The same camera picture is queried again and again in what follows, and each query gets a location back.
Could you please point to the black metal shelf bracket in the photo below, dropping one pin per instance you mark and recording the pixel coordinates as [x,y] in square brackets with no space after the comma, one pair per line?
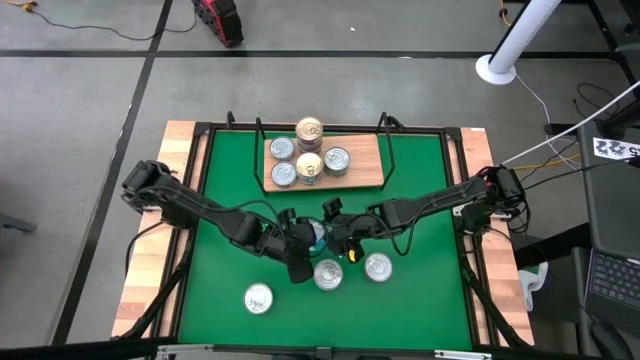
[388,150]
[256,150]

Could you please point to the red black floor device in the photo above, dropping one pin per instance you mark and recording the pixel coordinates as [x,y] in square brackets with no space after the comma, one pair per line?
[220,20]

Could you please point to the silver metal bracket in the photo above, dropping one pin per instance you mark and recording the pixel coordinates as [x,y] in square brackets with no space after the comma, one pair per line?
[182,350]
[462,355]

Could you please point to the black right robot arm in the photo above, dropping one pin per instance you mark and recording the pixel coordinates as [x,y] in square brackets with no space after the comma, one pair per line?
[440,201]

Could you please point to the green label tuna can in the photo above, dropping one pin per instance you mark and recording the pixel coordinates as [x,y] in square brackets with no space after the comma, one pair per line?
[336,160]

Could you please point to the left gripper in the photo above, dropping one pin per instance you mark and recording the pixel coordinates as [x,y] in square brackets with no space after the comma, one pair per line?
[289,245]

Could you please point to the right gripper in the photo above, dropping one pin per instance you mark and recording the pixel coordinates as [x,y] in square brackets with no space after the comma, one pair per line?
[347,232]

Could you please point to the white printed paper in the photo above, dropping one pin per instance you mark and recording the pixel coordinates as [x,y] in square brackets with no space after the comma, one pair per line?
[615,148]

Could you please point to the silver lid tuna can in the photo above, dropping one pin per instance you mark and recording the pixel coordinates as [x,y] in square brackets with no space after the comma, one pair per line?
[258,298]

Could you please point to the grey desk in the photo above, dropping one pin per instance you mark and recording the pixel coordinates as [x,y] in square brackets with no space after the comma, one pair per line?
[615,210]

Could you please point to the black laptop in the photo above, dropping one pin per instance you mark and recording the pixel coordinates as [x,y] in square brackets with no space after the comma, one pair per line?
[617,280]

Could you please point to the red albacore tuna can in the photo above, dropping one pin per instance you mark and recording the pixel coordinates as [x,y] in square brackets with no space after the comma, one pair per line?
[284,175]
[378,267]

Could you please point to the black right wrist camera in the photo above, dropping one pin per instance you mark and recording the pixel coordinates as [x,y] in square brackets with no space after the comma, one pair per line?
[332,207]

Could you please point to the black metal table frame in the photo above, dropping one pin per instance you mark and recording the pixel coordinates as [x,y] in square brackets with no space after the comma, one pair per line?
[350,128]

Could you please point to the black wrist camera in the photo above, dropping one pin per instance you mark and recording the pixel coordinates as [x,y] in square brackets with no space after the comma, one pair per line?
[300,270]
[332,207]

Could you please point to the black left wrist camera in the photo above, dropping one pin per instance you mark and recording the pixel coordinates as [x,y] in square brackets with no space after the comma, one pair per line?
[300,270]

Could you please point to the teal yellowfin tuna can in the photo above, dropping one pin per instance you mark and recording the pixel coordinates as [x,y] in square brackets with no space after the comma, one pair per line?
[282,148]
[321,241]
[328,274]

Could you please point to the wooden shelf board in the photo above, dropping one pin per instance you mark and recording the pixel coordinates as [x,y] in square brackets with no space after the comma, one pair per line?
[365,162]

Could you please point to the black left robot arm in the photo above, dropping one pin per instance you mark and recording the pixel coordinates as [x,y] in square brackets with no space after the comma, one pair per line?
[200,207]

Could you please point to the white tower fan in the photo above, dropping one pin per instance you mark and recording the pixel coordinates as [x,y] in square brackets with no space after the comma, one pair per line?
[495,70]

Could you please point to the grey chair leg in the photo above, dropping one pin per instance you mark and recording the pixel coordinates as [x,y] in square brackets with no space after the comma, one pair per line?
[17,223]

